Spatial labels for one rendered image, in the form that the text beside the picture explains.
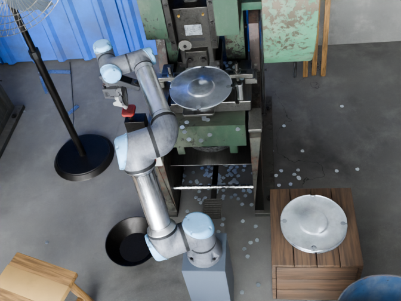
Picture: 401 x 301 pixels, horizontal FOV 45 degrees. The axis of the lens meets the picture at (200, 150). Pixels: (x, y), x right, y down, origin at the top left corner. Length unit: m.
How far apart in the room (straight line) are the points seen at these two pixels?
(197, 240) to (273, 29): 0.82
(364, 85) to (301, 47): 1.67
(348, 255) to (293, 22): 1.03
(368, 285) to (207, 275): 0.64
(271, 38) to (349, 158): 1.39
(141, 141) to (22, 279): 1.01
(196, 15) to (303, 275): 1.20
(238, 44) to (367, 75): 1.29
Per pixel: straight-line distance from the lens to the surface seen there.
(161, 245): 1.86
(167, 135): 1.67
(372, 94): 3.33
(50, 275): 2.34
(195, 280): 2.10
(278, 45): 1.73
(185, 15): 2.04
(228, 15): 1.97
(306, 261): 2.14
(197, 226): 1.86
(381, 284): 2.07
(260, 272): 2.50
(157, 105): 1.75
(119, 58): 1.93
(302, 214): 2.23
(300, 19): 1.65
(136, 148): 1.65
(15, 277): 2.41
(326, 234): 2.19
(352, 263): 2.16
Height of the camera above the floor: 2.24
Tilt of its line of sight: 49 degrees down
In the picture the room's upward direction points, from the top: 11 degrees counter-clockwise
